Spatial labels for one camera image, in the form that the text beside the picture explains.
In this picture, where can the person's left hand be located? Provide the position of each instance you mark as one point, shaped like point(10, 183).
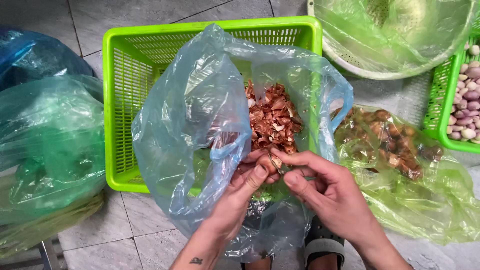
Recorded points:
point(234, 202)

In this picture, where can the person's right hand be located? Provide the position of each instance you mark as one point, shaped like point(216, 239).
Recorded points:
point(337, 198)

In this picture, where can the half-peeled shallot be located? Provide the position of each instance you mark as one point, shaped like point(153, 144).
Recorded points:
point(264, 164)

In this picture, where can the small paring knife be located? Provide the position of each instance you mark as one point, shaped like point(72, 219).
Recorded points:
point(276, 164)

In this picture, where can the grey and black sandal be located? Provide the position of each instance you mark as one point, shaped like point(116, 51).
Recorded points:
point(258, 219)
point(324, 243)

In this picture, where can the light green translucent plastic bag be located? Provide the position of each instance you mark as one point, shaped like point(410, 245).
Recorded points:
point(412, 202)

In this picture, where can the pile of unpeeled brown shallots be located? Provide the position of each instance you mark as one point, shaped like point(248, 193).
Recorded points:
point(390, 140)

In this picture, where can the pile of brown shallot skins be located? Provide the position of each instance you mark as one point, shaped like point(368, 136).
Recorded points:
point(273, 116)

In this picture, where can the blue translucent plastic bag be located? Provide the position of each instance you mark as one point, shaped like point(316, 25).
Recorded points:
point(187, 120)

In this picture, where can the white round colander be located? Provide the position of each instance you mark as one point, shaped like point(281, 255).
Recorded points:
point(360, 67)

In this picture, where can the green plastic slotted basket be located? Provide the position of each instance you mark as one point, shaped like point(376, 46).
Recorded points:
point(127, 112)

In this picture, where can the green basket with peeled shallots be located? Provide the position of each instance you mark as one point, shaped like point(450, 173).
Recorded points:
point(440, 101)

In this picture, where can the pile of peeled purple shallots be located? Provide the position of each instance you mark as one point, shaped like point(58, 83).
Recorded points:
point(467, 105)

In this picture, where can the green bag over colander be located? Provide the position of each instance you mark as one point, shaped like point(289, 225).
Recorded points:
point(393, 33)

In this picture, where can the yellowish plastic bag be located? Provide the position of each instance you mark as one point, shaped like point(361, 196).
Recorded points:
point(48, 225)

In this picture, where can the teal green plastic bag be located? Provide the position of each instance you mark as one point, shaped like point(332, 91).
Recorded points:
point(52, 146)

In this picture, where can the dark blue plastic bag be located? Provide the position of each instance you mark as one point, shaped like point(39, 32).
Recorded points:
point(33, 56)

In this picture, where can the metal stool frame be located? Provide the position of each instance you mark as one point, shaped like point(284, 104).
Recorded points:
point(47, 255)

